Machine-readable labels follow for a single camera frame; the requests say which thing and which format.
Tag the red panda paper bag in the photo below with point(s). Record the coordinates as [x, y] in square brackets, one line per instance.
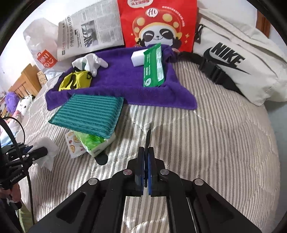
[171, 23]

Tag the person left hand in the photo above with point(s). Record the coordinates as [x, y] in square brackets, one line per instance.
[14, 193]

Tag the white Nike waist bag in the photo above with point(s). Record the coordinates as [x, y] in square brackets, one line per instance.
[238, 57]

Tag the folded newspaper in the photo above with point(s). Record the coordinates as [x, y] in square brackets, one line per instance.
[93, 28]

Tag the orange fruit print sachet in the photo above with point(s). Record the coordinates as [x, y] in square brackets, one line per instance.
[75, 146]

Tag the white fabric glove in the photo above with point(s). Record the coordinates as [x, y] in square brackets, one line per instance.
[90, 62]

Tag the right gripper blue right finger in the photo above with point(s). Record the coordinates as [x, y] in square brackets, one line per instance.
[153, 177]

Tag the purple plush toy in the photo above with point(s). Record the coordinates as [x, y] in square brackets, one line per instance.
[11, 100]

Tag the green wet wipes pack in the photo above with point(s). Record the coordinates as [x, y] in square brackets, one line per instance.
[153, 67]

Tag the white paper towel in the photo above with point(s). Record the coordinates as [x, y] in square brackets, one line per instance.
[43, 152]

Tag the purple fluffy towel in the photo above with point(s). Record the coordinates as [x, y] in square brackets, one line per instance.
[122, 79]

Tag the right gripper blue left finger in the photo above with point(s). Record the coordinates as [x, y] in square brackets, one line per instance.
[139, 172]

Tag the yellow black mesh pouch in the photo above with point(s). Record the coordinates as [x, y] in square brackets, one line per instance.
[76, 80]

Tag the white plush toy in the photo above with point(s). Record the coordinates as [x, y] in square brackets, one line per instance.
[24, 103]

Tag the striped bed quilt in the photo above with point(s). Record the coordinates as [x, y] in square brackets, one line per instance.
[227, 141]

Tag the white Miniso plastic bag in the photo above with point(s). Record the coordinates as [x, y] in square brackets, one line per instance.
[41, 39]

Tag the wooden headboard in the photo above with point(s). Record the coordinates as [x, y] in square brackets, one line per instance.
[27, 83]

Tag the teal ribbed cleaning cloth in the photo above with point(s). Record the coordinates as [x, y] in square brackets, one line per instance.
[95, 115]

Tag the white sponge block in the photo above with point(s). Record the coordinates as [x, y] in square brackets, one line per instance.
[137, 57]

